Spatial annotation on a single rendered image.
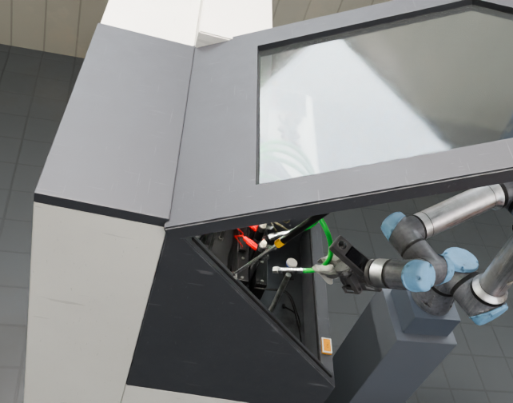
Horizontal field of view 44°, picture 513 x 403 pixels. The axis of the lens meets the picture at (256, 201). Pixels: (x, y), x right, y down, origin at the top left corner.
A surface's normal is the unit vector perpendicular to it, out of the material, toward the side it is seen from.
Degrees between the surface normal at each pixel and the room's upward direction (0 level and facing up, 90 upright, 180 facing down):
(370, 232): 0
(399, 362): 90
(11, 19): 90
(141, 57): 0
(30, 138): 0
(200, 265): 90
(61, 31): 90
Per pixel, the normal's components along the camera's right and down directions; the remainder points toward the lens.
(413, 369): 0.10, 0.72
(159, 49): 0.27, -0.69
